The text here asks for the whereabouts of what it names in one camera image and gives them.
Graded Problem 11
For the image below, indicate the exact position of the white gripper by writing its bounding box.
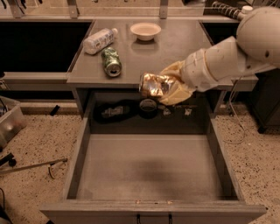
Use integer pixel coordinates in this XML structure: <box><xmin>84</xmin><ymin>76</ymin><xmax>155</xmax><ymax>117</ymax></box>
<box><xmin>159</xmin><ymin>49</ymin><xmax>218</xmax><ymax>106</ymax></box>

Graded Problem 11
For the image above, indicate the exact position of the small black floor block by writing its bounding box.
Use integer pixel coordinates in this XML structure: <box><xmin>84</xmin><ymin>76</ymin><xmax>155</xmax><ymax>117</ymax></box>
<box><xmin>50</xmin><ymin>105</ymin><xmax>60</xmax><ymax>116</ymax></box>

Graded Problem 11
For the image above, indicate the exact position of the clear plastic storage bin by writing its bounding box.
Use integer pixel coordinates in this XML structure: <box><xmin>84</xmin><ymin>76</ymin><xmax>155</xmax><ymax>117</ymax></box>
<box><xmin>0</xmin><ymin>96</ymin><xmax>26</xmax><ymax>150</ymax></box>

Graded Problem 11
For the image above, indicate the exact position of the black drawer handle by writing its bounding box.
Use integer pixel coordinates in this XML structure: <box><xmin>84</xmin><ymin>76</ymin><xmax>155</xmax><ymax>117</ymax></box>
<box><xmin>136</xmin><ymin>214</ymin><xmax>173</xmax><ymax>224</ymax></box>

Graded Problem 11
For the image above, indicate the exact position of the white power strip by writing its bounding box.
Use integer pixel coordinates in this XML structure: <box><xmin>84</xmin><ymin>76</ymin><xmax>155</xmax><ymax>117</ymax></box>
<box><xmin>212</xmin><ymin>1</ymin><xmax>253</xmax><ymax>21</ymax></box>

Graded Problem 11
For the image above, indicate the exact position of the white cable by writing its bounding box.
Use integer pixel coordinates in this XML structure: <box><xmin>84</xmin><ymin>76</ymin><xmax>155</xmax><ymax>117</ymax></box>
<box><xmin>222</xmin><ymin>76</ymin><xmax>248</xmax><ymax>145</ymax></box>

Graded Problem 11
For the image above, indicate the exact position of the orange soda can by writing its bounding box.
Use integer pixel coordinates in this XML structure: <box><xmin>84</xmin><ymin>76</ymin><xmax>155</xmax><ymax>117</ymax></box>
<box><xmin>139</xmin><ymin>73</ymin><xmax>176</xmax><ymax>98</ymax></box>

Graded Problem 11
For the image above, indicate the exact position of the white ceramic bowl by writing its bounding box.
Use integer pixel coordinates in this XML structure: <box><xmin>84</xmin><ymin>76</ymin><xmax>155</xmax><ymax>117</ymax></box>
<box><xmin>130</xmin><ymin>23</ymin><xmax>161</xmax><ymax>41</ymax></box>

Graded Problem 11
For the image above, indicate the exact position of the long metal rod tool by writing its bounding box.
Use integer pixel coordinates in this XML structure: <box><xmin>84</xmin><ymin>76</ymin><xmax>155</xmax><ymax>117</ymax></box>
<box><xmin>0</xmin><ymin>158</ymin><xmax>68</xmax><ymax>179</ymax></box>

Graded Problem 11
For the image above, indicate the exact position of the grey open top drawer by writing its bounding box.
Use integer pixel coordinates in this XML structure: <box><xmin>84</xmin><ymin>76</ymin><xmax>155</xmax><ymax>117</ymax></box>
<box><xmin>40</xmin><ymin>119</ymin><xmax>266</xmax><ymax>224</ymax></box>

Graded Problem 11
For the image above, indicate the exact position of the grey counter cabinet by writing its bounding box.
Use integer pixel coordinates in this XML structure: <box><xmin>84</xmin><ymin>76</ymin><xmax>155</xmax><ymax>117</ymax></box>
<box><xmin>66</xmin><ymin>17</ymin><xmax>234</xmax><ymax>135</ymax></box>

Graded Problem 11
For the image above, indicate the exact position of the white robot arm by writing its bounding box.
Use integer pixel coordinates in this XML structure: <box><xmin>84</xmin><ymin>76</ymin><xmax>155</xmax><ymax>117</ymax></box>
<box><xmin>159</xmin><ymin>7</ymin><xmax>280</xmax><ymax>106</ymax></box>

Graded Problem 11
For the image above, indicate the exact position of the black tape roll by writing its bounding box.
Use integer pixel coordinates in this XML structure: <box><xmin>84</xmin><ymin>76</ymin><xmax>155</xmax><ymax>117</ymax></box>
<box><xmin>139</xmin><ymin>99</ymin><xmax>158</xmax><ymax>119</ymax></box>

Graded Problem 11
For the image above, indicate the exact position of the green soda can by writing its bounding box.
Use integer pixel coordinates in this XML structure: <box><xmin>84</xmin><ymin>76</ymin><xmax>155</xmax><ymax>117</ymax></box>
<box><xmin>101</xmin><ymin>47</ymin><xmax>122</xmax><ymax>77</ymax></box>

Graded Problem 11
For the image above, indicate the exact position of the clear plastic water bottle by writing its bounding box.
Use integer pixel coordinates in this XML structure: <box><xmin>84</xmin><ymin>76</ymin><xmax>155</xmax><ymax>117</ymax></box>
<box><xmin>83</xmin><ymin>28</ymin><xmax>118</xmax><ymax>55</ymax></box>

